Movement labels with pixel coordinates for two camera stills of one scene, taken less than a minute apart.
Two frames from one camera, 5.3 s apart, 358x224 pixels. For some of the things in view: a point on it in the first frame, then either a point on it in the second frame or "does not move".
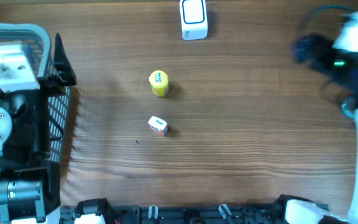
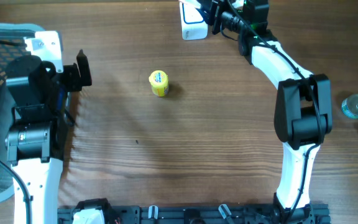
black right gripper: (312, 40) → (215, 8)
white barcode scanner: (193, 15) does not move
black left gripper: (53, 83) → (71, 72)
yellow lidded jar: (159, 82) does not move
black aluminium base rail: (270, 214) does not move
